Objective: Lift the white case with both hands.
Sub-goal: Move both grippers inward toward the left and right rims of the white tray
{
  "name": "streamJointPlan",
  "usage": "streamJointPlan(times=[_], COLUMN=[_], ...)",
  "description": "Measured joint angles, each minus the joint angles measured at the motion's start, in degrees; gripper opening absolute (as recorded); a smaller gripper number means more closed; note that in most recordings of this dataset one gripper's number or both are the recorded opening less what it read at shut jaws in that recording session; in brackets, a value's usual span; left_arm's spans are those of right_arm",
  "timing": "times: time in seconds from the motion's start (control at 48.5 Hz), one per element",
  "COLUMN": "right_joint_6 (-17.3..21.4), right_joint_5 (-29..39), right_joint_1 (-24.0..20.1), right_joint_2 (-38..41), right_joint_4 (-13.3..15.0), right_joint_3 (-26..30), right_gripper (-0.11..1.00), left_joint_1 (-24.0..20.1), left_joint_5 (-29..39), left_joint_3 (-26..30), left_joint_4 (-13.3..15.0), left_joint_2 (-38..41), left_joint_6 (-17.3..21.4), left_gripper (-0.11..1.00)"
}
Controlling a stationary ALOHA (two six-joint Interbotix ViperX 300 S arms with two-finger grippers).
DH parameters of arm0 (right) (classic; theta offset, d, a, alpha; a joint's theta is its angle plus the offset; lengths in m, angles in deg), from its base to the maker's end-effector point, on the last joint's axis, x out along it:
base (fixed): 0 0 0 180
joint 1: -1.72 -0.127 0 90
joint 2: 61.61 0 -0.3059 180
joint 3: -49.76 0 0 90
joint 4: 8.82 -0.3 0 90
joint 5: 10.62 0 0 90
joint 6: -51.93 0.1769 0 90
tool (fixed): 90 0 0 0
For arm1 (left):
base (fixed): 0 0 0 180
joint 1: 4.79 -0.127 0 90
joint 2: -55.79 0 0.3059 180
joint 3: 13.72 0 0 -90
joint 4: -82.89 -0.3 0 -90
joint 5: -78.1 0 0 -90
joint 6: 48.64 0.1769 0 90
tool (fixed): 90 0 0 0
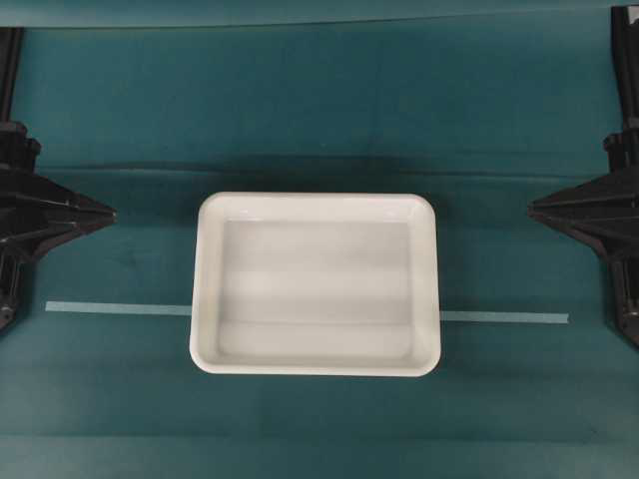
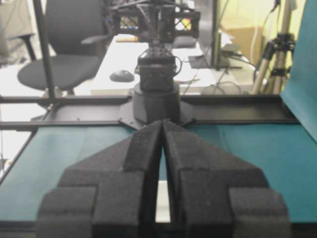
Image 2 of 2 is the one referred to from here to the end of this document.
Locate silver camera tripod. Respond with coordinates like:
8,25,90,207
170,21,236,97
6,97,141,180
250,33,296,95

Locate black computer mouse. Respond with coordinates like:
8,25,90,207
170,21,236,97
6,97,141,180
109,70,134,83

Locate white plastic tray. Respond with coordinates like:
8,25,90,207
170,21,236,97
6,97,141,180
156,180,170,223

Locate black metal frame pole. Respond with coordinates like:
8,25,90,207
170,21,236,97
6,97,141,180
32,0,56,109

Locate black table edge rail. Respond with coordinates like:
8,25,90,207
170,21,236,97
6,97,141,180
0,95,299,131

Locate white desk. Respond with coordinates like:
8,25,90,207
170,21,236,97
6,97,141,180
91,35,254,95

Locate right gripper black foam left finger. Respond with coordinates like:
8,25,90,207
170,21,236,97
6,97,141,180
36,121,162,238

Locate right gripper black foam right finger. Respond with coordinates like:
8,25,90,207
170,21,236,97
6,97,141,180
163,120,292,238

